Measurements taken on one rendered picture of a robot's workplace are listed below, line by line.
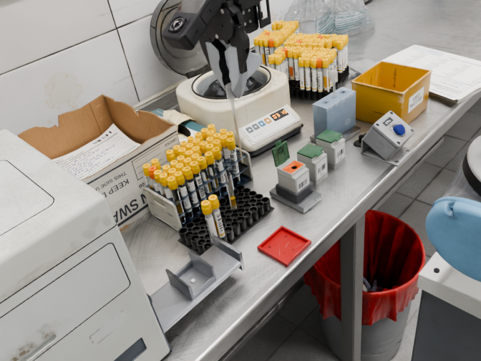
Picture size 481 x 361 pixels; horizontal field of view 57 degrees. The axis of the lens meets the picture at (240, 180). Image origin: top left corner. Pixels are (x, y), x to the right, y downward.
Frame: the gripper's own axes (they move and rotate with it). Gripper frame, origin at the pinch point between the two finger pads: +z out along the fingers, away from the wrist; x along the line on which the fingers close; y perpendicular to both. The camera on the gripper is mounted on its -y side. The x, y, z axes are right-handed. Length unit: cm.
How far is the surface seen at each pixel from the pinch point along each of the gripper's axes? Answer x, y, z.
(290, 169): -3.5, 8.4, 19.0
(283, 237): -8.5, -0.9, 26.5
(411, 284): -17, 38, 71
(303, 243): -12.3, -0.2, 26.5
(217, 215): -1.0, -8.8, 19.2
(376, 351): -11, 33, 103
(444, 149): 24, 167, 114
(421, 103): -9, 50, 24
